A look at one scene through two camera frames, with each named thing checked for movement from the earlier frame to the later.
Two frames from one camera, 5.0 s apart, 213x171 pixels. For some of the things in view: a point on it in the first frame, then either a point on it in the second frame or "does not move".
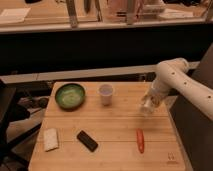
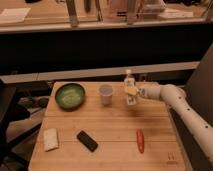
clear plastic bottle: [148, 104] → [130, 90]
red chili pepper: [140, 139] does not move
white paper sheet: [14, 15] does not move
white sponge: [50, 139] does not move
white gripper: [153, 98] → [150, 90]
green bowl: [70, 96] does not move
